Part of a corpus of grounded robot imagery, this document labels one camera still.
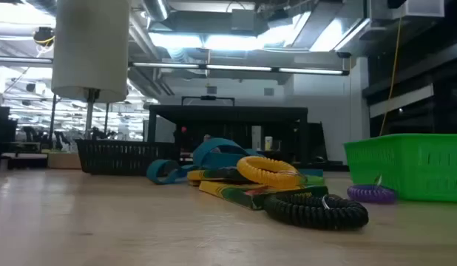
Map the Crayola crayon box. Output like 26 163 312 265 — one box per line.
197 180 330 211
186 168 251 187

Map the yellow coil wristband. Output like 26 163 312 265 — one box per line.
236 155 307 190

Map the green coil wristband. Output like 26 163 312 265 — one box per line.
300 173 325 187

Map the black plastic slotted basket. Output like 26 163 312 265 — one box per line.
75 138 177 176

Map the black coil wristband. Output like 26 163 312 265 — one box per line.
263 193 370 231

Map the purple coil wristband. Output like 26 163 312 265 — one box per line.
346 174 398 205

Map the green plastic slotted basket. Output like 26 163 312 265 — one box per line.
342 133 457 203

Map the black mesh desk riser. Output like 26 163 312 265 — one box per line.
146 104 310 168

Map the long ceiling light bar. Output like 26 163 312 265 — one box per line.
131 61 351 77

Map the white paper towel roll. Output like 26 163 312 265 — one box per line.
47 0 130 170

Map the yellow hanging extension cord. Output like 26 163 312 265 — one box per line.
378 16 404 137

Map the black ceiling cord reel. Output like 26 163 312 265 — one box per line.
33 26 55 47

